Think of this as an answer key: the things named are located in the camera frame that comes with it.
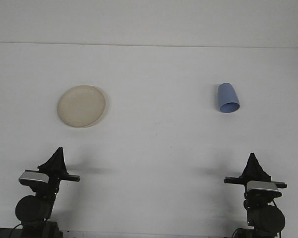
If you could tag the pale blue cup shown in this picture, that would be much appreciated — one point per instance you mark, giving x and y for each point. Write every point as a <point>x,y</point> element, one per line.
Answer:
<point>227,95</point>

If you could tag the pale round plate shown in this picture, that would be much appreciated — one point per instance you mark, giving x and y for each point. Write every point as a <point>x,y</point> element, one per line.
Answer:
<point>82,106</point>

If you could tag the dark reddish base platform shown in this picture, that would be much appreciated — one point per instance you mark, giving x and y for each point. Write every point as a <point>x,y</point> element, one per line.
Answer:
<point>0,233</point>

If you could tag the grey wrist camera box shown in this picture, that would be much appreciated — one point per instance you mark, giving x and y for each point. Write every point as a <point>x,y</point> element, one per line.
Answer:
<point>32,177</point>
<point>262,186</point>

